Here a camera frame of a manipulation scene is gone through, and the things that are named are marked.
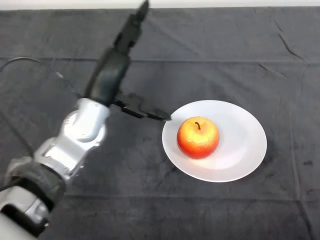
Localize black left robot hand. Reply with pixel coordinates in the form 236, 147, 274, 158
83, 0, 173, 122

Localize red yellow apple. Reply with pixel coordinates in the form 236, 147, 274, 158
176, 116, 221, 160

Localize white round plate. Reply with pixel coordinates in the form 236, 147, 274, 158
161, 99, 268, 183

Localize black cloth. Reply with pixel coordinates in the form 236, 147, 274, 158
0, 6, 320, 240

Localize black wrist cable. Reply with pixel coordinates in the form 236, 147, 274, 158
0, 57, 85, 99

